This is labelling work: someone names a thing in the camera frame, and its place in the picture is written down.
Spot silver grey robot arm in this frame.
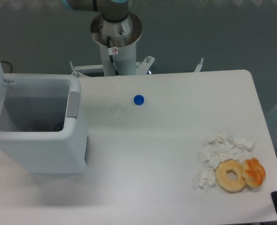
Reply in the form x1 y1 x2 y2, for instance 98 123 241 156
62 0 129 23

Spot blue bottle cap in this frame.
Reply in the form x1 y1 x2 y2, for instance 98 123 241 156
133 95 145 105

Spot clear bottle cap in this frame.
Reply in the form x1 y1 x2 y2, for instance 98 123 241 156
110 103 123 115

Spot white trash can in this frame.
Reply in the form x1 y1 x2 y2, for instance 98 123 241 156
0 74 88 174

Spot large crumpled white tissue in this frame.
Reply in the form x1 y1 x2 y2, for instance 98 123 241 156
199 133 256 169

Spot small crumpled white tissue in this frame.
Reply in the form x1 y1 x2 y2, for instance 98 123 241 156
197 168 216 193

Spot orange twisted bread roll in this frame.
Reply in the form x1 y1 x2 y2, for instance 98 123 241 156
242 157 266 188

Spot black cable on pedestal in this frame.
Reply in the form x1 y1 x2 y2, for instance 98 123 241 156
106 35 120 76

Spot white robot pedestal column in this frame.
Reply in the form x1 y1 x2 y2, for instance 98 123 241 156
90 12 142 76

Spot plain ring donut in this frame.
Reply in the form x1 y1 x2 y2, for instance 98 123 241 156
215 160 246 193

